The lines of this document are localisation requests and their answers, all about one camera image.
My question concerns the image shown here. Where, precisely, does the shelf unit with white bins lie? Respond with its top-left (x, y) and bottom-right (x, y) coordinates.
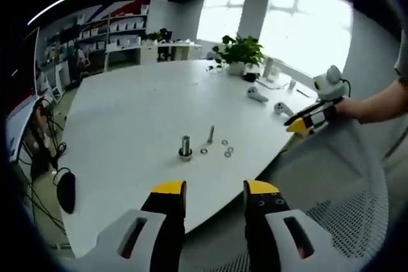
top-left (43, 0), bottom-right (151, 73)

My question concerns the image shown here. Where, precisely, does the white mesh office chair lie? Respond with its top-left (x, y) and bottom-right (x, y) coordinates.
top-left (191, 121), bottom-right (390, 272)

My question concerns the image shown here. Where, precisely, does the white background desk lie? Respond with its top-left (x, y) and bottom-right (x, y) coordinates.
top-left (104, 40), bottom-right (204, 71)

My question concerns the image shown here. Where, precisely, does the large dark screen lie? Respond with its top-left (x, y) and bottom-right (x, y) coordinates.
top-left (5, 27), bottom-right (41, 108)

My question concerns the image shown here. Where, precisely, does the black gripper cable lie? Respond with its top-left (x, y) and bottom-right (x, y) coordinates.
top-left (340, 76), bottom-right (352, 98)

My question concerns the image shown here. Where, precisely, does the person's right hand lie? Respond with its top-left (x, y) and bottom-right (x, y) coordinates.
top-left (334, 96), bottom-right (365, 124)

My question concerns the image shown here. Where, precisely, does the black cable bundle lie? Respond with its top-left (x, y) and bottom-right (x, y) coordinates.
top-left (18, 96), bottom-right (68, 234)

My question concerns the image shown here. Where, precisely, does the black computer mouse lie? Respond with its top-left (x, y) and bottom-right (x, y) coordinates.
top-left (57, 171), bottom-right (77, 215)

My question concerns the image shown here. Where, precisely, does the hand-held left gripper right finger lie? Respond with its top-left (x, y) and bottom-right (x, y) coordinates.
top-left (243, 180), bottom-right (330, 272)

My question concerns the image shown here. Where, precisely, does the potted green plant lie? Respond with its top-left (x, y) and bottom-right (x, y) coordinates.
top-left (212, 34), bottom-right (266, 76)

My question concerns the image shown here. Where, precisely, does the grey shirt sleeve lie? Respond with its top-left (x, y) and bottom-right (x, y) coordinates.
top-left (394, 29), bottom-right (408, 85)

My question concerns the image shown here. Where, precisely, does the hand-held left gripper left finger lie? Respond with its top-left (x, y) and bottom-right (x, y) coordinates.
top-left (95, 180), bottom-right (187, 272)

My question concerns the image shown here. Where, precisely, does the large window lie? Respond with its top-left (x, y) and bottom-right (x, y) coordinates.
top-left (196, 0), bottom-right (354, 78)

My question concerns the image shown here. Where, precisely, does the thick steel threaded stud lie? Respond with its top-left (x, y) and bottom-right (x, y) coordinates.
top-left (178, 135), bottom-right (194, 161)

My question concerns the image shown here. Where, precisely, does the white side table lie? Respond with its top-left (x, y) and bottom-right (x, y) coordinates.
top-left (5, 97), bottom-right (41, 164)

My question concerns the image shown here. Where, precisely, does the white background chair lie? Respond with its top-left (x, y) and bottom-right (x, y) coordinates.
top-left (53, 61), bottom-right (71, 95)

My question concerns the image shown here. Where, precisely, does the white handheld controller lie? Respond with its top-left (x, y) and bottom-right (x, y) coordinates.
top-left (273, 101), bottom-right (295, 117)
top-left (245, 86), bottom-right (268, 104)

